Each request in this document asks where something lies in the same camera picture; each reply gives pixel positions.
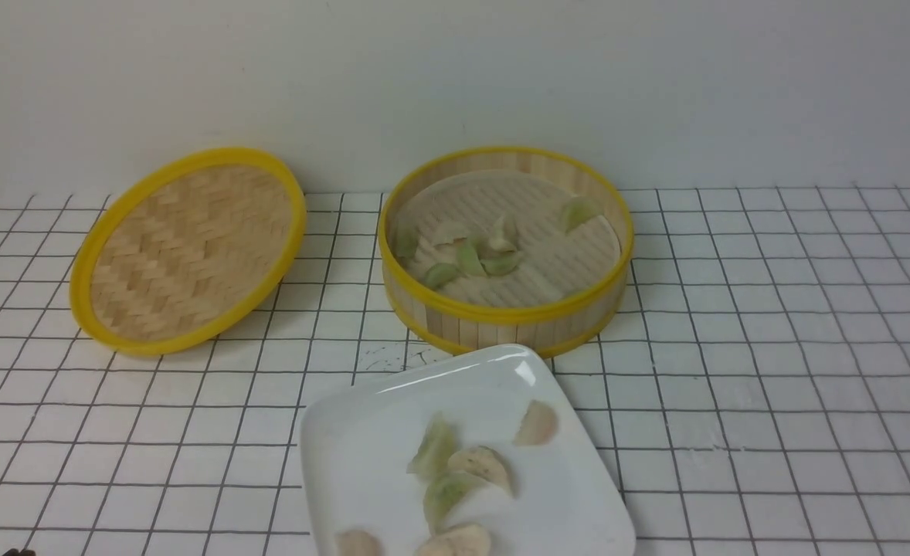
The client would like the white pinkish dumpling plate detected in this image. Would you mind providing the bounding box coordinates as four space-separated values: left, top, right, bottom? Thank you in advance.
514 400 559 446

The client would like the green dumpling on plate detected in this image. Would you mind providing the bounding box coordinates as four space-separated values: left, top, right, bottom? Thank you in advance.
406 414 459 483

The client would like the white speckled dumpling on plate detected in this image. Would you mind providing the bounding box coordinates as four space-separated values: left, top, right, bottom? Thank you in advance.
447 446 516 497

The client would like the white square plate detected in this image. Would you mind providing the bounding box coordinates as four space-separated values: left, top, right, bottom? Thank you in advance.
299 344 637 555

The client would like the white dumpling plate bottom centre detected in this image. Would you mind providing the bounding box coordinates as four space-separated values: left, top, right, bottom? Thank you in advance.
415 522 493 556

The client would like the white dumpling plate bottom left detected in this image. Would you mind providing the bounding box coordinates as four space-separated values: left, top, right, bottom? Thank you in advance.
334 529 383 556

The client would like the yellow rimmed bamboo steamer basket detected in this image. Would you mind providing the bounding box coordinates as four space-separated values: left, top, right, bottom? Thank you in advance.
378 147 634 358

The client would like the white dumpling in steamer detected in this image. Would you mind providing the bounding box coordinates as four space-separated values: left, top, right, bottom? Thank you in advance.
430 219 477 249

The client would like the pale green dumpling steamer centre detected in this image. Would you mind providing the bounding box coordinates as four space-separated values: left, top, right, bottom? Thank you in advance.
487 214 518 253

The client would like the yellow rimmed bamboo steamer lid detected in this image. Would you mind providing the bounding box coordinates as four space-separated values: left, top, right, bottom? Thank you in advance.
69 147 307 357

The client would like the black object bottom left corner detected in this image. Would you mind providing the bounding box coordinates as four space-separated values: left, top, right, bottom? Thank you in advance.
2 547 37 556

